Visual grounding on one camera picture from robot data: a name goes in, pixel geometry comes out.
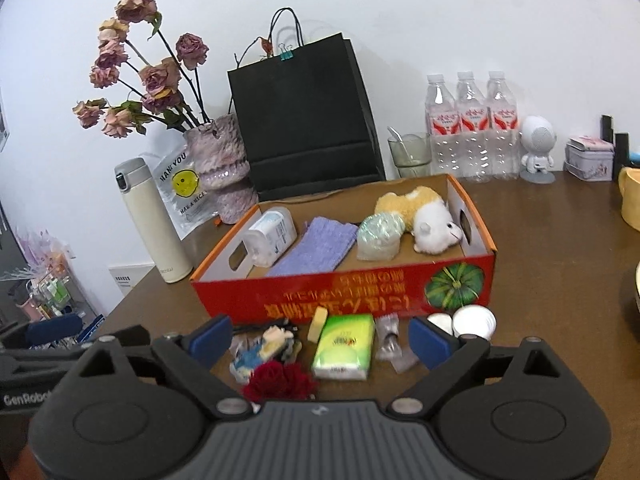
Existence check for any purple knitted cloth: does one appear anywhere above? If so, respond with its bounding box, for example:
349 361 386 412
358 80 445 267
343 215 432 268
266 217 358 278

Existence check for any black lipstick tube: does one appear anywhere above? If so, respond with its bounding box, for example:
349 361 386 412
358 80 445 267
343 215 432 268
600 115 614 144

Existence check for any white wall socket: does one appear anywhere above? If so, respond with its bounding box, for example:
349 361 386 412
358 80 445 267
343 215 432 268
108 262 155 296

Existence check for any green glass cup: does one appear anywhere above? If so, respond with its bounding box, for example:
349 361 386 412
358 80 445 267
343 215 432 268
392 133 432 178

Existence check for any black paper bag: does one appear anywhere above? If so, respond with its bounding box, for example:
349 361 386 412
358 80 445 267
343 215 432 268
228 21 385 202

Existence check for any right water bottle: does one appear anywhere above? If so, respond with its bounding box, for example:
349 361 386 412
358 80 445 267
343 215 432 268
486 70 518 180

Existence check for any smiley face plastic bag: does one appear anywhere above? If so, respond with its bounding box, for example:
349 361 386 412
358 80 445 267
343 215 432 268
142 143 218 240

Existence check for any small grey tin box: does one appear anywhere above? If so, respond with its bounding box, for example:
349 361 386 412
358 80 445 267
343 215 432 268
564 136 614 182

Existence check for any white plastic jar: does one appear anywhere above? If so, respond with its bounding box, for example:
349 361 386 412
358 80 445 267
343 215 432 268
243 207 297 268

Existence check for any middle water bottle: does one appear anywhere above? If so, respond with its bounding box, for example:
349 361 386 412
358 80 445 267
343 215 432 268
456 70 490 182

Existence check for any pink marbled ceramic vase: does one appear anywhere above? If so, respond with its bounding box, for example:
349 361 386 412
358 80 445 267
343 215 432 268
183 114 258 224

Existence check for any red artificial rose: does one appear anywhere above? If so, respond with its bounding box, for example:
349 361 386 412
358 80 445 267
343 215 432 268
242 361 318 404

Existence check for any clear spoon in cup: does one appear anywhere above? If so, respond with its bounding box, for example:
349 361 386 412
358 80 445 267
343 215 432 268
387 126 408 162

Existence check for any teal binder clip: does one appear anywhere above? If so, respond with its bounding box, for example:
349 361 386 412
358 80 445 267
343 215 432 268
279 44 293 62

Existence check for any green tissue pack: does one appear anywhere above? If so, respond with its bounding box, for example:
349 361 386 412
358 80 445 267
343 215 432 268
311 314 374 380

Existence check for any white astronaut figurine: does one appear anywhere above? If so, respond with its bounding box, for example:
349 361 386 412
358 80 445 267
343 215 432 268
520 116 556 184

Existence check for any left water bottle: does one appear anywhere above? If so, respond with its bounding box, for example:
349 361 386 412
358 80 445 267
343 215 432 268
425 74 462 177

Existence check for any yellow white plush toy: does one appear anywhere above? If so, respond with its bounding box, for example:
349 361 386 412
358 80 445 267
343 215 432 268
374 186 463 255

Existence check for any white bottle cap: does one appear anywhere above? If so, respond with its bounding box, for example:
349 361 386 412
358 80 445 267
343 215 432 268
452 304 497 341

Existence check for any dried pink rose bouquet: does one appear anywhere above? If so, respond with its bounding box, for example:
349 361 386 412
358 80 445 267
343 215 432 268
72 0 212 139

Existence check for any clear candy wrapper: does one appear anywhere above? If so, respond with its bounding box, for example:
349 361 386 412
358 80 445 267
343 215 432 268
375 314 419 374

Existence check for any yellow mug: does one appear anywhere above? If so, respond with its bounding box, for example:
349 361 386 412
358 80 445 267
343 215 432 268
618 167 640 231

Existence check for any cream thermos bottle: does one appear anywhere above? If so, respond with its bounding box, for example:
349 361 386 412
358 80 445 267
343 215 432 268
114 157 193 284

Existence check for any water bottle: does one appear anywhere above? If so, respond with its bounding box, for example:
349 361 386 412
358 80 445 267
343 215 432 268
425 74 462 177
456 70 490 182
486 70 518 180

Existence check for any red cardboard box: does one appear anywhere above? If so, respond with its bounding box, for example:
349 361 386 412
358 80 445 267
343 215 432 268
190 174 497 325

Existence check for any blue cartoon pouch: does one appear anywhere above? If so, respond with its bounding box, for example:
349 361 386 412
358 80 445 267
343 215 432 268
229 325 302 385

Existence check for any iridescent wrapped bundle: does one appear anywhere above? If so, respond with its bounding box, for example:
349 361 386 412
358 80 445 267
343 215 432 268
357 211 405 261

